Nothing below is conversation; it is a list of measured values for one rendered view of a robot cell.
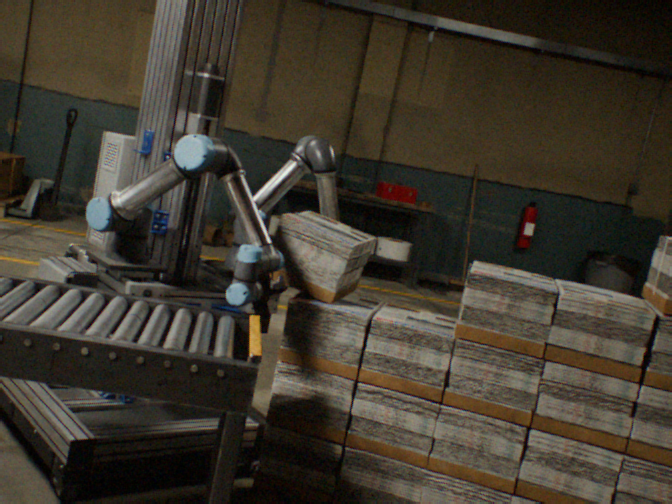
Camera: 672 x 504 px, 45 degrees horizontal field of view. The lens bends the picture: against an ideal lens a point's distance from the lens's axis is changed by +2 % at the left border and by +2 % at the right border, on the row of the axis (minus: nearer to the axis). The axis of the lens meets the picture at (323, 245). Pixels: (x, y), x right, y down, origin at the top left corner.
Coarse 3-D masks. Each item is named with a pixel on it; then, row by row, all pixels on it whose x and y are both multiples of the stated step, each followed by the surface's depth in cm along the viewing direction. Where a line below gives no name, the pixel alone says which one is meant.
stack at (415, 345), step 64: (320, 320) 275; (384, 320) 271; (448, 320) 294; (320, 384) 277; (448, 384) 270; (512, 384) 263; (576, 384) 259; (320, 448) 279; (448, 448) 269; (512, 448) 264; (576, 448) 260
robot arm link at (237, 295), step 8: (232, 288) 250; (240, 288) 250; (248, 288) 252; (256, 288) 258; (232, 296) 250; (240, 296) 250; (248, 296) 251; (256, 296) 258; (232, 304) 251; (240, 304) 250; (248, 304) 253
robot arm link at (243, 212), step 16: (224, 176) 266; (240, 176) 268; (240, 192) 266; (240, 208) 265; (256, 208) 267; (240, 224) 266; (256, 224) 264; (256, 240) 263; (272, 256) 262; (272, 272) 266
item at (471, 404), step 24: (288, 360) 279; (312, 360) 277; (384, 384) 272; (408, 384) 270; (480, 408) 265; (504, 408) 264; (312, 432) 279; (336, 432) 277; (576, 432) 259; (600, 432) 258; (408, 456) 272; (264, 480) 284; (480, 480) 267; (504, 480) 265
